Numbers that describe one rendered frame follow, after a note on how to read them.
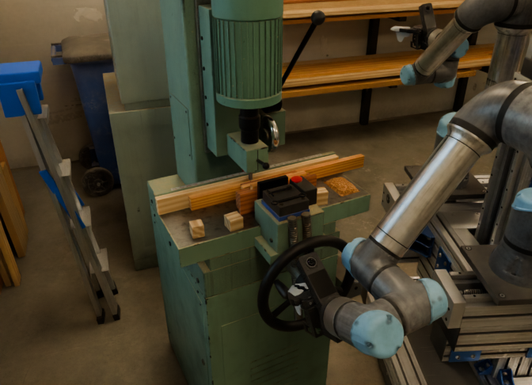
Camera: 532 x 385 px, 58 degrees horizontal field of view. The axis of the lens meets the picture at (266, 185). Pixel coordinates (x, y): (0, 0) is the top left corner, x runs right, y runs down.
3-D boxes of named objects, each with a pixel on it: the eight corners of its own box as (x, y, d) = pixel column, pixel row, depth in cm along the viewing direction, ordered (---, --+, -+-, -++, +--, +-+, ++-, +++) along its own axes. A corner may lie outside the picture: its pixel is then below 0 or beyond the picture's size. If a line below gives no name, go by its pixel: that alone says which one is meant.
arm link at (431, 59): (488, 5, 132) (404, 95, 177) (520, 4, 135) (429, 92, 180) (473, -29, 135) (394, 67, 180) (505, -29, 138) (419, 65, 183)
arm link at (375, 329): (415, 348, 79) (373, 371, 76) (377, 331, 90) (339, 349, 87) (403, 304, 79) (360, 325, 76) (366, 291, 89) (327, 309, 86)
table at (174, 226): (191, 291, 116) (189, 272, 113) (156, 226, 139) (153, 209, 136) (389, 226, 140) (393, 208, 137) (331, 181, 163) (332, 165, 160)
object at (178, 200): (158, 215, 134) (156, 200, 131) (156, 211, 135) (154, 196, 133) (337, 169, 157) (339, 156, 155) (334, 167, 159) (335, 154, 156)
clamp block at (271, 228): (275, 254, 123) (275, 225, 119) (252, 227, 134) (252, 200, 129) (324, 239, 129) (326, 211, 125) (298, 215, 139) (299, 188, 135)
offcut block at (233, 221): (237, 221, 131) (236, 211, 130) (243, 227, 128) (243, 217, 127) (224, 225, 129) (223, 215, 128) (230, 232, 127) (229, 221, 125)
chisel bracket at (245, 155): (246, 178, 134) (245, 151, 130) (226, 158, 145) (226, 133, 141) (270, 173, 137) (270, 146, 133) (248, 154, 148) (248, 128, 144)
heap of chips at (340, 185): (341, 196, 142) (342, 191, 142) (323, 182, 150) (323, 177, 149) (360, 191, 145) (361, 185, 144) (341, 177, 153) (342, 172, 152)
